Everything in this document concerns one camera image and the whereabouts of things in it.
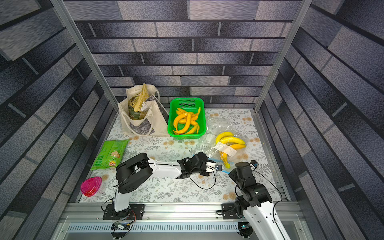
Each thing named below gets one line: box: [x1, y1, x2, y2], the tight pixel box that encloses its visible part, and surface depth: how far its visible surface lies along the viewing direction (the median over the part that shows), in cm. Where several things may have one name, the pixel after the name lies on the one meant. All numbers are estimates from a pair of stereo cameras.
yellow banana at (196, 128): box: [184, 124, 200, 135], surface depth 105 cm
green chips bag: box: [91, 139, 130, 170], surface depth 91 cm
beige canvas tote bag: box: [118, 84, 170, 136], surface depth 94 cm
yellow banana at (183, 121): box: [178, 119, 199, 128], surface depth 109 cm
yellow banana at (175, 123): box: [173, 112, 189, 131], surface depth 109 cm
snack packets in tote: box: [128, 83, 159, 120], surface depth 95 cm
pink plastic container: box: [80, 176, 102, 197], surface depth 74 cm
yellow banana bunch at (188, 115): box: [173, 111, 192, 134], surface depth 109 cm
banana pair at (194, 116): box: [175, 107, 201, 121], surface depth 112 cm
